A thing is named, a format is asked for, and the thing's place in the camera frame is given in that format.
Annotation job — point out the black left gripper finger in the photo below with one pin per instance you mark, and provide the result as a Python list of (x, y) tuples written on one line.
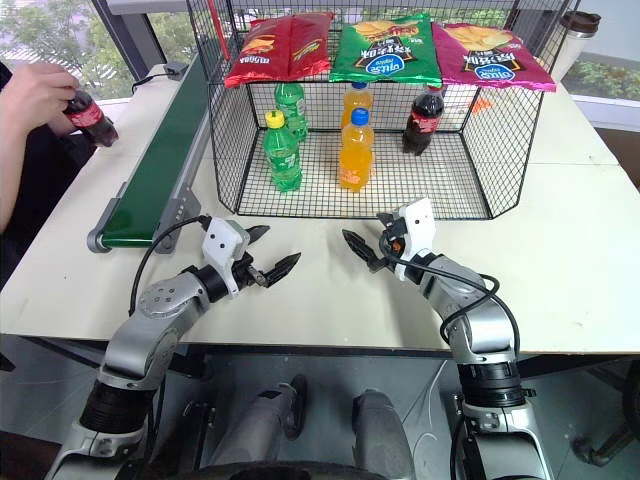
[(280, 270), (257, 234)]

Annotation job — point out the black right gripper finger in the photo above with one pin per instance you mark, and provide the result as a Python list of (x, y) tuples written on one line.
[(364, 250), (389, 219)]

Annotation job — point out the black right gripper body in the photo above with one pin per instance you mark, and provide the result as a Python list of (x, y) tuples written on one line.
[(392, 240)]

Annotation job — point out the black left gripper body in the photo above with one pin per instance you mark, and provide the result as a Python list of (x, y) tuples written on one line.
[(247, 274)]

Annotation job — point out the cola bottle red label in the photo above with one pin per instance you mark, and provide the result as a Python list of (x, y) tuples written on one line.
[(92, 122), (422, 125)]

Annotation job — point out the person's bare forearm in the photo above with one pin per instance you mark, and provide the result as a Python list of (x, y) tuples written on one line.
[(7, 175)]

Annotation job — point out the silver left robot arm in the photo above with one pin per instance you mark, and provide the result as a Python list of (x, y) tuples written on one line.
[(150, 325)]

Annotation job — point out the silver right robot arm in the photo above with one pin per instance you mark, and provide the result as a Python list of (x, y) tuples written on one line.
[(480, 325)]

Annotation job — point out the green conveyor belt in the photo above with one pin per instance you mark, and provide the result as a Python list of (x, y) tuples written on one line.
[(155, 165)]

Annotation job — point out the small grey box with cable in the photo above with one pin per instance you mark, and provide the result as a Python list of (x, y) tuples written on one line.
[(175, 70)]

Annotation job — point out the person's bare hand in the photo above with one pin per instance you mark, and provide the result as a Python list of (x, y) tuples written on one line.
[(37, 97)]

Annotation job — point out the orange soda bottle blue cap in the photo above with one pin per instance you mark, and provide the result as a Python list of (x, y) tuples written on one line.
[(356, 100), (356, 160)]

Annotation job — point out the green soda bottle yellow cap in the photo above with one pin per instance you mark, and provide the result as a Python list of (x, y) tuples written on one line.
[(285, 160)]

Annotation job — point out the small orange object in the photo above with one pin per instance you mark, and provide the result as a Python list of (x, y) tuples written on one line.
[(481, 105)]

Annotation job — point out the grey robot leg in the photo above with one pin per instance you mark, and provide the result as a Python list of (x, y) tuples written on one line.
[(260, 425), (382, 430)]

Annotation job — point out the green chips bag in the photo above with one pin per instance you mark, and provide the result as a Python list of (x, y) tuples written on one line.
[(385, 55)]

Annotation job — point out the red chips bag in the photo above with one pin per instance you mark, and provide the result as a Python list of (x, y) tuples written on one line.
[(280, 50)]

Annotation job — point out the pink chips bag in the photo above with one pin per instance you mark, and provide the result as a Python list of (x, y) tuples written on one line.
[(485, 60)]

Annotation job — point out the red rod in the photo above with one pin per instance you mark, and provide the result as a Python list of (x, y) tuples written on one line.
[(217, 27)]

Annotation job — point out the person's black clothing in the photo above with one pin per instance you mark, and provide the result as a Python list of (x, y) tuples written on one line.
[(50, 190)]

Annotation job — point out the white thermos cup brown lid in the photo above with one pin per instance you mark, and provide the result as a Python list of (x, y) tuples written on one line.
[(575, 45)]

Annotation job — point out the black chair base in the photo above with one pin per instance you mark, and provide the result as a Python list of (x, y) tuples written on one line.
[(607, 430)]

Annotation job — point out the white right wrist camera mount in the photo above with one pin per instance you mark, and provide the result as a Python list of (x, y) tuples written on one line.
[(417, 225)]

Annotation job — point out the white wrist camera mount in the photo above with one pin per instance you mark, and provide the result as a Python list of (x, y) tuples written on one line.
[(222, 245), (417, 225)]

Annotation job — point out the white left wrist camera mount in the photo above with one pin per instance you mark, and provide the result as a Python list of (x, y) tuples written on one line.
[(222, 245)]

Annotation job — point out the dark window frame post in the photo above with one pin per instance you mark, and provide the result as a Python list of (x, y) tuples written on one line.
[(130, 35)]

